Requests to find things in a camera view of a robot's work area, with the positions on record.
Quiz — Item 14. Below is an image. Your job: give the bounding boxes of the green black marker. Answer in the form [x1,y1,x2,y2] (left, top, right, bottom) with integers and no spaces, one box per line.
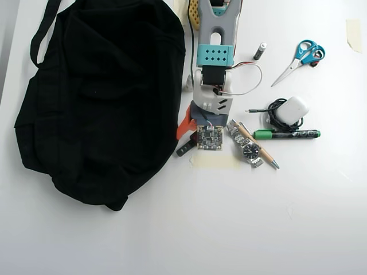
[252,128,321,140]

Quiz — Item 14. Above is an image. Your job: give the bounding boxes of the bare camera circuit board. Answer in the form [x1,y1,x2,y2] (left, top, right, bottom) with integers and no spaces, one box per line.
[196,124,224,152]

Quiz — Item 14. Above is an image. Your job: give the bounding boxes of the beige masking tape piece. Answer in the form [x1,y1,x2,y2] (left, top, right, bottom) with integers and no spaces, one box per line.
[345,18,364,54]

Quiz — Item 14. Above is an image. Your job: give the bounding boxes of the black cylindrical battery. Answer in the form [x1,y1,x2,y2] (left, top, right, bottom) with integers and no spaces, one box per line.
[253,42,267,61]

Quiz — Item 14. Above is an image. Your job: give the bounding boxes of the silver wristwatch black dial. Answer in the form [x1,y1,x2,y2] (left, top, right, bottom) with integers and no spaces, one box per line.
[225,119,264,168]

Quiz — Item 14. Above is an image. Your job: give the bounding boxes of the blue-grey gripper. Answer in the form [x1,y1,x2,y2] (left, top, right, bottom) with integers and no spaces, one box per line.
[175,100,230,141]

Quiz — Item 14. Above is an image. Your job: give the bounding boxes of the black fabric bag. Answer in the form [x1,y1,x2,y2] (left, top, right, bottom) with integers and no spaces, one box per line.
[13,0,186,212]

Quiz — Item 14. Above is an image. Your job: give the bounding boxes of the blue handled scissors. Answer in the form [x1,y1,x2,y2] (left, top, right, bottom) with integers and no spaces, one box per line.
[270,39,326,88]

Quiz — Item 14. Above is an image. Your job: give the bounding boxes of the small white dropper bottle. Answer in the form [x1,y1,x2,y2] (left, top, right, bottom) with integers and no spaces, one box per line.
[183,74,196,93]

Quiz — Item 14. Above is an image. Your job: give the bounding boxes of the wooden ballpoint pen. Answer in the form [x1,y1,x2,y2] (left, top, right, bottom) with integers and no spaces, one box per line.
[235,120,280,170]

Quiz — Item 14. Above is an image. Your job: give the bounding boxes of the white charger with black cable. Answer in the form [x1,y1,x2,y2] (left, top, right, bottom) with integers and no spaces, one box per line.
[245,98,304,129]

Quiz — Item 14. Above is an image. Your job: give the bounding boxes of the thin black camera cable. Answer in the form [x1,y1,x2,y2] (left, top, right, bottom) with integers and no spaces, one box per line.
[188,15,197,77]

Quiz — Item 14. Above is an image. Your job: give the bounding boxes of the long beige masking tape strip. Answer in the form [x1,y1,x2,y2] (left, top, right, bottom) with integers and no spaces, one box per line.
[190,151,242,170]

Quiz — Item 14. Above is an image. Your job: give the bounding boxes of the white servo wire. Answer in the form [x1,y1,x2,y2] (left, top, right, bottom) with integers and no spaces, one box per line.
[222,62,263,97]

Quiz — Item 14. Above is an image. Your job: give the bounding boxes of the small red black clip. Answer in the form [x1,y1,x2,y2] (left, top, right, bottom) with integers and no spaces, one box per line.
[311,50,323,68]

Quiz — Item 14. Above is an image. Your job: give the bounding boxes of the white charger block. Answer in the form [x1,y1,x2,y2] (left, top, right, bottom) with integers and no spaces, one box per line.
[276,96,310,126]

